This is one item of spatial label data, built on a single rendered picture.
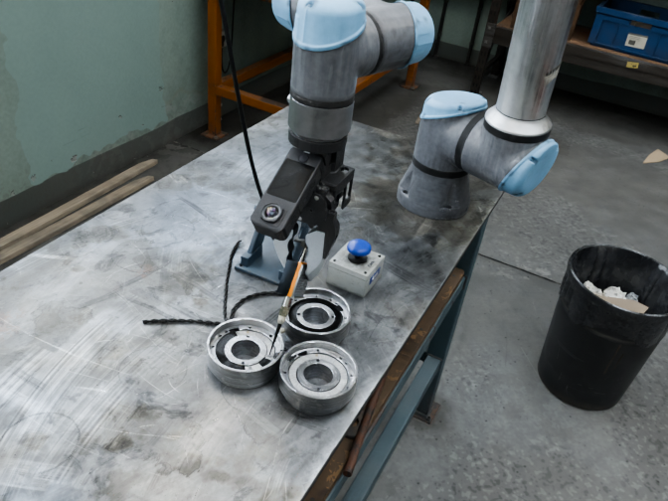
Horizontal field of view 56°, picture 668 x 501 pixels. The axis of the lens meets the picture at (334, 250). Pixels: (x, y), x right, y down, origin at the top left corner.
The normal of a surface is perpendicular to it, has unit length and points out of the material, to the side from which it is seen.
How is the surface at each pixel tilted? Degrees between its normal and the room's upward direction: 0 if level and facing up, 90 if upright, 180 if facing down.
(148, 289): 0
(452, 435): 0
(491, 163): 94
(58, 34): 90
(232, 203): 0
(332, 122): 90
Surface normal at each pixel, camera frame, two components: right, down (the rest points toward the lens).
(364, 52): 0.69, 0.32
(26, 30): 0.88, 0.35
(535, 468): 0.11, -0.81
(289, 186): -0.13, -0.44
